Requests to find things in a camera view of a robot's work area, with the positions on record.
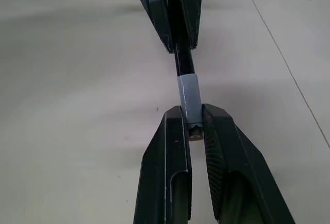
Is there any grey marker cap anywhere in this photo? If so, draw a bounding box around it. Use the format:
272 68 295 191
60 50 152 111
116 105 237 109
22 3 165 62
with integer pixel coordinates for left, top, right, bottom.
177 73 205 142

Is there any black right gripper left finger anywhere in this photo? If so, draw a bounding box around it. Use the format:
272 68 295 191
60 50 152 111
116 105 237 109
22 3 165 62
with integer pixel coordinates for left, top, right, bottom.
133 106 193 224

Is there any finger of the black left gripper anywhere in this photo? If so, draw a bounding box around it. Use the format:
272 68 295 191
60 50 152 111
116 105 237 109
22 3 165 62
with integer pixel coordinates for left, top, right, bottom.
132 0 175 54
177 0 206 50

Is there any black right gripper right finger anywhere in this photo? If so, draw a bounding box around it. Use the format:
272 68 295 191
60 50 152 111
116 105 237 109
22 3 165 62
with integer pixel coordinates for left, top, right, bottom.
202 103 296 224

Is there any black marker pen body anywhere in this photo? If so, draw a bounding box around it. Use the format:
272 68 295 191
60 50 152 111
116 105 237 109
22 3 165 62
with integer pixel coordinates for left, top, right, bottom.
162 0 197 77

